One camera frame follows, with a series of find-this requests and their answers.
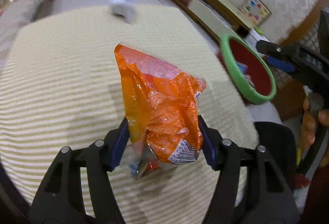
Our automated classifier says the blue white milk carton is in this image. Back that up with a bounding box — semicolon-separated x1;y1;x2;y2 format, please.
236;62;249;76

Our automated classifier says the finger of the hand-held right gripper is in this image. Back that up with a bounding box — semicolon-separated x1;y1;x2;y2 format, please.
267;56;296;73
256;40;301;59

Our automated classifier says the white shoebox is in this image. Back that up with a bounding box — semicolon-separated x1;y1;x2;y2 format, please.
244;28;270;43

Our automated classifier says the person's right hand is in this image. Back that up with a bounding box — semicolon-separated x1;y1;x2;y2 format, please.
300;97;329;150

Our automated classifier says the orange snack bag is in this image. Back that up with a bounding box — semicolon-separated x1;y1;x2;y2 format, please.
114;44;207;170

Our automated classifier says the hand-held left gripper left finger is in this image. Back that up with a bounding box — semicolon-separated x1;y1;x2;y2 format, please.
28;117;129;224

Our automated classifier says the green top television cabinet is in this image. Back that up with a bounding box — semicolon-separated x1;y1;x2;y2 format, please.
150;0;254;42

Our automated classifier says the crumpled white paper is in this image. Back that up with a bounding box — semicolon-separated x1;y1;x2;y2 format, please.
109;0;135;24

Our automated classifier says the red basin with green rim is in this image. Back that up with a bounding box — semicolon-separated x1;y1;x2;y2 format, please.
220;34;277;105

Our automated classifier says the yellow checked tablecloth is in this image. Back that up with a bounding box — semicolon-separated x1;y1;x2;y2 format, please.
0;4;260;224

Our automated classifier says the framed star checkers board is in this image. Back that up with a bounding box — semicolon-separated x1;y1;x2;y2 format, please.
238;0;272;26

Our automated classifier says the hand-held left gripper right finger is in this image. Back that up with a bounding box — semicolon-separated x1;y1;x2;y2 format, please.
197;115;301;224

